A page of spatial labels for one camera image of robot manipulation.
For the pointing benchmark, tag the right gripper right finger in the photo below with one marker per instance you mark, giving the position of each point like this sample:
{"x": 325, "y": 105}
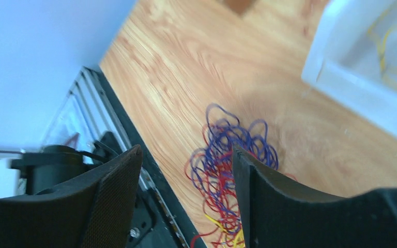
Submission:
{"x": 277, "y": 211}

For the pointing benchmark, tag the wooden compartment tray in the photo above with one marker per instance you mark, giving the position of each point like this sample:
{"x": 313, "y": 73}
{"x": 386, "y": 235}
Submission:
{"x": 238, "y": 6}

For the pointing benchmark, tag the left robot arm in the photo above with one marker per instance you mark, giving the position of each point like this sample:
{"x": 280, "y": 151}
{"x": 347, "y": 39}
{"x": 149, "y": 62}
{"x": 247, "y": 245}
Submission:
{"x": 32, "y": 172}

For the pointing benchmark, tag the white plastic bin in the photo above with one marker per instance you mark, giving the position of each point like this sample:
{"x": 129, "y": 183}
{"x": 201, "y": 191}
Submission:
{"x": 353, "y": 59}

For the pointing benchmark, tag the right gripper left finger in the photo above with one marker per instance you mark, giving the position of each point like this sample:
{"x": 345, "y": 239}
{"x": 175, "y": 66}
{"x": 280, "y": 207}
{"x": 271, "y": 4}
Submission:
{"x": 93, "y": 209}

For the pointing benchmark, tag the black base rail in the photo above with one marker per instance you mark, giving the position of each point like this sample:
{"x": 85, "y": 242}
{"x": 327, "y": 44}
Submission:
{"x": 170, "y": 224}

